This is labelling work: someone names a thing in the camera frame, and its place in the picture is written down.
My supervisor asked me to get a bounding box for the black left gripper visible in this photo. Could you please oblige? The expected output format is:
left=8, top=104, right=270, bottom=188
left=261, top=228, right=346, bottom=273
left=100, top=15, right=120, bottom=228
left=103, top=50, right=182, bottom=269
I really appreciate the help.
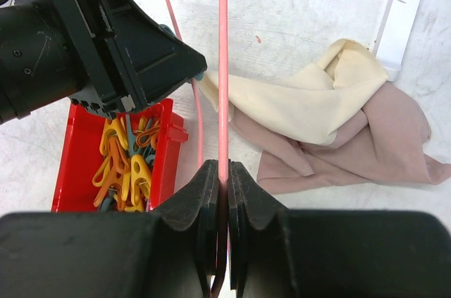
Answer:
left=52, top=0, right=207, bottom=118

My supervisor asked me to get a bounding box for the pile of coloured clothespins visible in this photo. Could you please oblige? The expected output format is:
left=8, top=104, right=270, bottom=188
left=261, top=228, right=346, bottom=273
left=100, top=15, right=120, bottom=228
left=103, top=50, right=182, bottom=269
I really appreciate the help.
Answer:
left=92, top=114, right=161, bottom=212

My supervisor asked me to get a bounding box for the pink wire hanger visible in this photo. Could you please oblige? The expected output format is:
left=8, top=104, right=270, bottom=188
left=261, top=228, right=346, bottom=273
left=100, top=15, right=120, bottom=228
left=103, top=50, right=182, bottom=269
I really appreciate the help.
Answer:
left=156, top=0, right=235, bottom=298

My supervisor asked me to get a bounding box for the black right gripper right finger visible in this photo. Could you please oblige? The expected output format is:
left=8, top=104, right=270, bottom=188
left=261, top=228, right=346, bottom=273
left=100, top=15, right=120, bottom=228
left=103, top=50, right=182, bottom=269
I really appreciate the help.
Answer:
left=228, top=162, right=450, bottom=297

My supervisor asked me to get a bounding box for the white clothes rack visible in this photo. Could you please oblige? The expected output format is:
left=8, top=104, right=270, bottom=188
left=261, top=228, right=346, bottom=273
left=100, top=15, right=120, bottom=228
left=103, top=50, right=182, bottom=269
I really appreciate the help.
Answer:
left=372, top=0, right=421, bottom=82

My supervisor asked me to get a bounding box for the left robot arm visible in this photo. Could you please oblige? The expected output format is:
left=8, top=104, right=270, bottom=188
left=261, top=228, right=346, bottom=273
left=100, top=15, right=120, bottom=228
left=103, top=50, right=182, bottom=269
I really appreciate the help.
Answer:
left=1, top=0, right=207, bottom=123

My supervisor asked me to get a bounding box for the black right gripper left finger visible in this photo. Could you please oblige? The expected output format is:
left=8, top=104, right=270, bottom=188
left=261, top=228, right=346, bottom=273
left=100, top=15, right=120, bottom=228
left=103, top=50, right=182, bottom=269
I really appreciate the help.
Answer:
left=1, top=160, right=218, bottom=297

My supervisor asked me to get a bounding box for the pink cream underwear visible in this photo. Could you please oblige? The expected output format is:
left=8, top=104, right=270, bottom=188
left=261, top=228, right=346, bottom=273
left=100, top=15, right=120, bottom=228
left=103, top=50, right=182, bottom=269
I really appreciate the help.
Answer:
left=195, top=38, right=451, bottom=195

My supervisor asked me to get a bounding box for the red plastic bin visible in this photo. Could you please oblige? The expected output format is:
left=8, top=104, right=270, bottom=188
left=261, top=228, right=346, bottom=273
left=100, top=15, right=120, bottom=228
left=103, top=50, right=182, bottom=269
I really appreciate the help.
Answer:
left=51, top=99, right=188, bottom=212

